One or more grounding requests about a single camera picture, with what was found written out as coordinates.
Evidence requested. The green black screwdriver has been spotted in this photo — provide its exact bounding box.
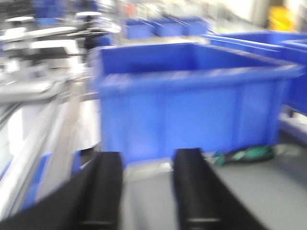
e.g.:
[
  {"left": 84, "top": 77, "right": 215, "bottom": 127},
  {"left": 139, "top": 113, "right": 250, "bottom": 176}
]
[{"left": 211, "top": 145, "right": 276, "bottom": 167}]

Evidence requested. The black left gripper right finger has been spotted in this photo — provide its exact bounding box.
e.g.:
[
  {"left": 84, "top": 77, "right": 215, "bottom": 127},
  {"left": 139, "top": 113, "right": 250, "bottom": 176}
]
[{"left": 173, "top": 148, "right": 265, "bottom": 230}]

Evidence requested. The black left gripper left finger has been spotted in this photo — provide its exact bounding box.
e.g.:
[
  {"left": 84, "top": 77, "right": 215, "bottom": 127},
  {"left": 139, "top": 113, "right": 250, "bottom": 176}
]
[{"left": 0, "top": 152, "right": 123, "bottom": 230}]

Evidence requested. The blue bin beside tray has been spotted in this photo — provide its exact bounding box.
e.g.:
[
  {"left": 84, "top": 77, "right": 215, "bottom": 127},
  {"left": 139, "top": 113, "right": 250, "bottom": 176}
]
[{"left": 89, "top": 43, "right": 304, "bottom": 164}]

